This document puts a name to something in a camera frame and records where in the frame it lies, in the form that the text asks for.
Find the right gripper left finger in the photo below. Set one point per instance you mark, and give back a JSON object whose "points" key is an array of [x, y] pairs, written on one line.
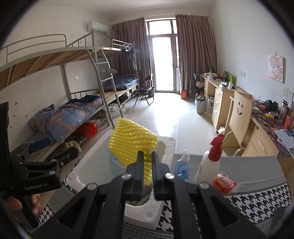
{"points": [[134, 188]]}

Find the right brown curtain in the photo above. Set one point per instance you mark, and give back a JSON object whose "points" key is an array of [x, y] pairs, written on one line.
{"points": [[196, 47]]}

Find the white pump lotion bottle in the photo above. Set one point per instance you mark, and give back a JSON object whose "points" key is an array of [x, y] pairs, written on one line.
{"points": [[209, 165]]}

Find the blue surgical face mask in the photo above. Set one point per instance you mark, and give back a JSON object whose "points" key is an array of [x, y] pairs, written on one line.
{"points": [[116, 166]]}

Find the blue liquid clear bottle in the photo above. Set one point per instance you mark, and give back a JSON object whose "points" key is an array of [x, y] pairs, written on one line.
{"points": [[183, 165]]}

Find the wooden smiley face chair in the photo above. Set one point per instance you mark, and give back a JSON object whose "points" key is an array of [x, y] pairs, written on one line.
{"points": [[237, 125]]}

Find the black folding chair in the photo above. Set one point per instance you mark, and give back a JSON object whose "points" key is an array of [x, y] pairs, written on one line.
{"points": [[144, 89]]}

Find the white air conditioner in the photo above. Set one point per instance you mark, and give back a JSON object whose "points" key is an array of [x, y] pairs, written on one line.
{"points": [[97, 27]]}

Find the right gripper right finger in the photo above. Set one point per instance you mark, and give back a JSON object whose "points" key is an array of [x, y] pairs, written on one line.
{"points": [[159, 169]]}

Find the cartoon girl wall picture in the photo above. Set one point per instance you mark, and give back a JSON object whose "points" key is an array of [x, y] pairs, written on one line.
{"points": [[276, 68]]}

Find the grey trash bin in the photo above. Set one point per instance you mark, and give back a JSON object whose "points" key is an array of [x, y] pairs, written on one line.
{"points": [[200, 103]]}

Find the metal bunk bed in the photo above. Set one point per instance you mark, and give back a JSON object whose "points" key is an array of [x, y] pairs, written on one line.
{"points": [[42, 70]]}

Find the glass balcony door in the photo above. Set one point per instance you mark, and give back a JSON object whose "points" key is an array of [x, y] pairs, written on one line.
{"points": [[162, 40]]}

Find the blue plaid quilt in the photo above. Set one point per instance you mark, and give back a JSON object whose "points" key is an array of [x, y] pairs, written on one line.
{"points": [[60, 122]]}

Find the red bag under bed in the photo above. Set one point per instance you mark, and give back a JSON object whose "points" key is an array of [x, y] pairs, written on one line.
{"points": [[88, 129]]}

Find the brown curtain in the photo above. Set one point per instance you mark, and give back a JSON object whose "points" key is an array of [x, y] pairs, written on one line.
{"points": [[138, 62], [196, 47]]}

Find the houndstooth table cloth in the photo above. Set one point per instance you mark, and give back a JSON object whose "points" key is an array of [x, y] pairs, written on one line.
{"points": [[261, 189]]}

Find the wooden desk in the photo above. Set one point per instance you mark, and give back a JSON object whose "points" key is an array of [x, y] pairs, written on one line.
{"points": [[261, 138]]}

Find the red snack packet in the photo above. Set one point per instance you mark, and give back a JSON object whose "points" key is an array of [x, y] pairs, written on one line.
{"points": [[223, 184]]}

